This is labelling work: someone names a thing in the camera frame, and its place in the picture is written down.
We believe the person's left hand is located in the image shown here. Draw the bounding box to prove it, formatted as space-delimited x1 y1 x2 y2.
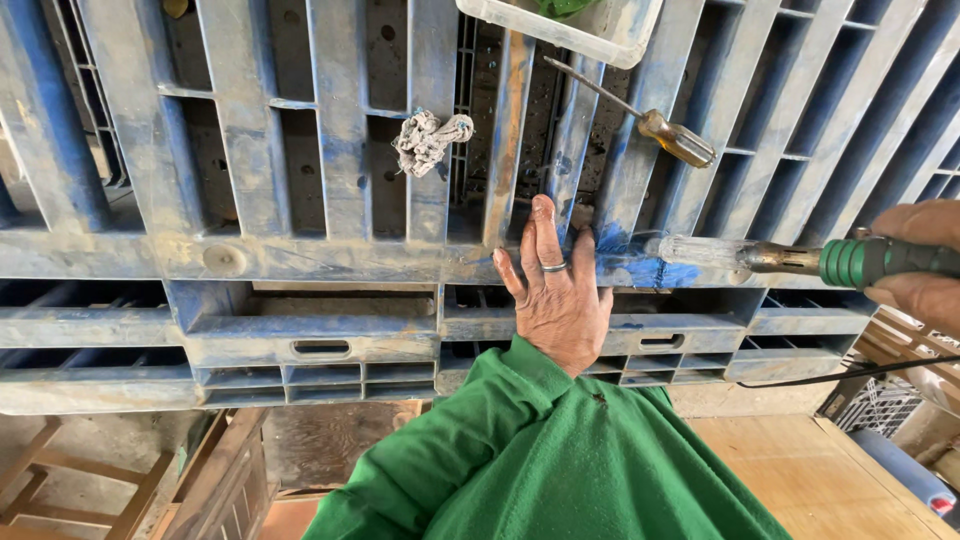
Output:
492 195 615 380

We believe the person's right hand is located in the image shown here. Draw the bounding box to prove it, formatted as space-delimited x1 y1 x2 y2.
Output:
862 199 960 339

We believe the green-handled hot air welding gun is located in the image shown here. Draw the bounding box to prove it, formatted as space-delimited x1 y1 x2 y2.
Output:
648 234 960 292

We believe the wooden slat crate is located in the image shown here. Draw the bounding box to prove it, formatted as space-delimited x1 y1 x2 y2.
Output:
853 306 960 421

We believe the white plastic lattice basket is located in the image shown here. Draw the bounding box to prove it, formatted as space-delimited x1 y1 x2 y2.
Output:
819 373 933 441

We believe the blue cylinder with red cap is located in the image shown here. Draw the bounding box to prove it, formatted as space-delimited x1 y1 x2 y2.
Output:
849 428 960 520

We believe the plywood board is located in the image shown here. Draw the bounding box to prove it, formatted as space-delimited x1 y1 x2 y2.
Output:
685 414 960 540

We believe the crumpled grey rag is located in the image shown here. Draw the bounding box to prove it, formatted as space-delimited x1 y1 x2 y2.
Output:
391 108 476 179

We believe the worn blue plastic pallet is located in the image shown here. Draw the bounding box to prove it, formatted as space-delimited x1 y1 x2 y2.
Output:
0 0 960 292
0 279 879 418

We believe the white plastic tray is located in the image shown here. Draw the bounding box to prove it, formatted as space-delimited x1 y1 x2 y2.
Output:
455 0 666 71

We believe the green item in tray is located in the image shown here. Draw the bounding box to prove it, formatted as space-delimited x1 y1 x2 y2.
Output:
535 0 595 21

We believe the black power cable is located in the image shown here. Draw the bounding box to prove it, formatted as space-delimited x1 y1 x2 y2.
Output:
737 354 960 390

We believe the amber-handled screwdriver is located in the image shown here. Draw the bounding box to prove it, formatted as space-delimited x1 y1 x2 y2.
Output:
543 55 717 170

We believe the wooden frame rack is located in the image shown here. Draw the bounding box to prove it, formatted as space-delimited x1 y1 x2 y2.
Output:
0 407 273 540

